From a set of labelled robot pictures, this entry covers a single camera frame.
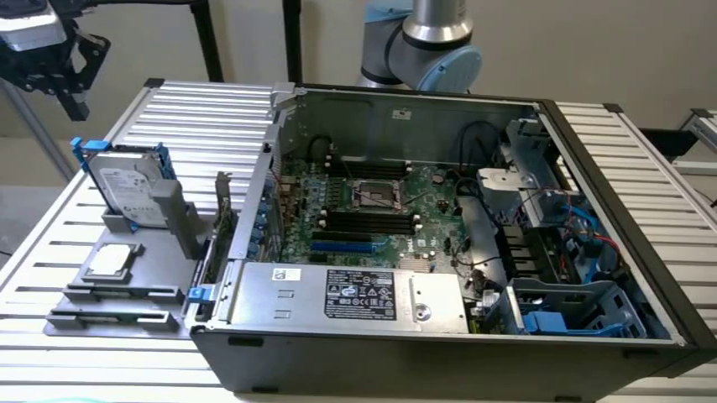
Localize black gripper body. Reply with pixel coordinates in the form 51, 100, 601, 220
0, 25, 86, 94

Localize hard disk in blue carrier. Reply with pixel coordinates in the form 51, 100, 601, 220
70, 137, 172, 233

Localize metal disk bay with blue rails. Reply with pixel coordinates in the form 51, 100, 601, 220
505, 276, 646, 338

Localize black stand leg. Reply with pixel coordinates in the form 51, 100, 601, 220
189, 0, 226, 83
281, 0, 305, 84

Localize silver CPU chip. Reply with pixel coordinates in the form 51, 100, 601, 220
87, 243, 136, 275

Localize grey parts rack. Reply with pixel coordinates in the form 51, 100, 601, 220
43, 169, 239, 338

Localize black RAM slot bank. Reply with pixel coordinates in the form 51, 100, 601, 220
323, 155, 414, 179
318, 208, 422, 234

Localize black expansion slot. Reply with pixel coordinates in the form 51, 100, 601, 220
310, 229, 375, 243

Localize blue expansion slot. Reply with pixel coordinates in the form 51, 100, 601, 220
310, 240, 375, 255

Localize silver power supply unit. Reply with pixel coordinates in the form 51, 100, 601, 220
225, 261, 470, 336

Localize green motherboard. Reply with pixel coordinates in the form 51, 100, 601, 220
267, 160, 506, 296

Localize silver chipset heatsink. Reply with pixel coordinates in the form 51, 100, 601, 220
399, 257, 440, 277

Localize metal drive cage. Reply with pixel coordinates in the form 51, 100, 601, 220
474, 118, 585, 221

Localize black open PC case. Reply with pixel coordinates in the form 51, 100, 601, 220
186, 81, 717, 395

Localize aluminium slat side table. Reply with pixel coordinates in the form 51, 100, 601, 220
669, 107, 717, 175

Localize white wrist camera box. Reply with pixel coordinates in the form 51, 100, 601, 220
0, 3, 74, 53

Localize graphics card with metal bracket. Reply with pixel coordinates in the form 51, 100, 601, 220
202, 169, 241, 287

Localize CPU socket with metal frame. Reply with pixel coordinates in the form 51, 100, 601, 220
346, 177, 409, 212

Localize black looped cable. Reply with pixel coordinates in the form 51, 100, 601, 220
460, 120, 504, 173

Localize blue data wire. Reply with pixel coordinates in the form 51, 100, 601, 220
560, 196, 617, 290

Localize red wire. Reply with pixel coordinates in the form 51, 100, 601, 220
520, 189, 624, 270

